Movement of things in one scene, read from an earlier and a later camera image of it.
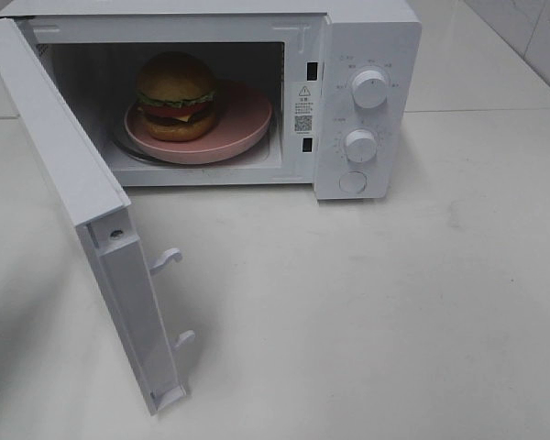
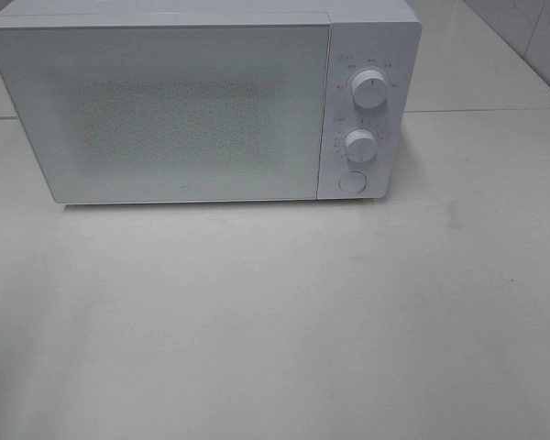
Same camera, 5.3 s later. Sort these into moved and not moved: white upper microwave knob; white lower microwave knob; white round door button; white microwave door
Moved: white microwave door
Not moved: white lower microwave knob; white upper microwave knob; white round door button
